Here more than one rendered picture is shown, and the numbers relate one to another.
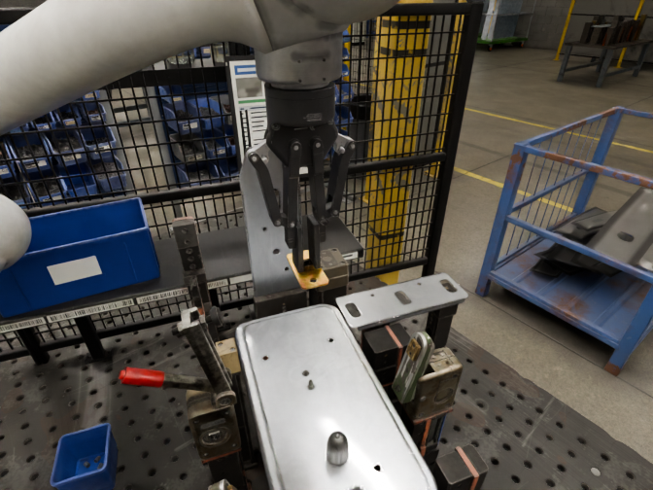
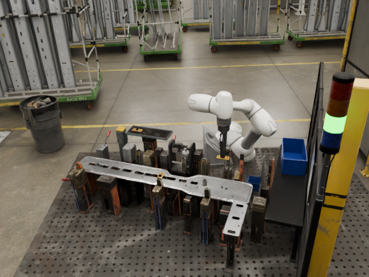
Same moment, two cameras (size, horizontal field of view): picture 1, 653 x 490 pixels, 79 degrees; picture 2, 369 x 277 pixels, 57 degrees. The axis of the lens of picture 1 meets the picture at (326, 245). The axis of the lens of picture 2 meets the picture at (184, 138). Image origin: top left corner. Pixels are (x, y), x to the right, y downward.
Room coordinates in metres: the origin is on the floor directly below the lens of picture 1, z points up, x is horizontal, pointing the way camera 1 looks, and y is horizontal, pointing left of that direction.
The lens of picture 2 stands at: (1.47, -1.54, 2.47)
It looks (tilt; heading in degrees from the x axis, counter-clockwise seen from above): 30 degrees down; 131
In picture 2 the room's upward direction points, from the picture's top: 3 degrees counter-clockwise
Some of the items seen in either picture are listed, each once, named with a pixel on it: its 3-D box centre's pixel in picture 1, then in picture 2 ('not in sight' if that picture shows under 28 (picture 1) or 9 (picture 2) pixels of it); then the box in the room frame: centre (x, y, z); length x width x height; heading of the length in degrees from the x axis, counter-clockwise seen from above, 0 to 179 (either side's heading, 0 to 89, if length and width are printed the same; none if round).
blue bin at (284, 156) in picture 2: (77, 252); (292, 155); (0.71, 0.54, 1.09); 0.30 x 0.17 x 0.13; 117
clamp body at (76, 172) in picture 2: not in sight; (80, 190); (-0.49, -0.51, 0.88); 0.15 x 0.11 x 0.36; 110
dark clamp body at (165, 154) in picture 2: not in sight; (167, 172); (-0.10, 0.04, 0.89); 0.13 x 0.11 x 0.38; 110
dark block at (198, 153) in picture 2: not in sight; (198, 175); (0.14, 0.15, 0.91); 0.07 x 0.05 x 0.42; 110
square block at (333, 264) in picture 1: (326, 316); (257, 221); (0.74, 0.00, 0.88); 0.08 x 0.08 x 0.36; 20
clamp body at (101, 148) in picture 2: not in sight; (105, 165); (-0.61, -0.18, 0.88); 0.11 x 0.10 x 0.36; 110
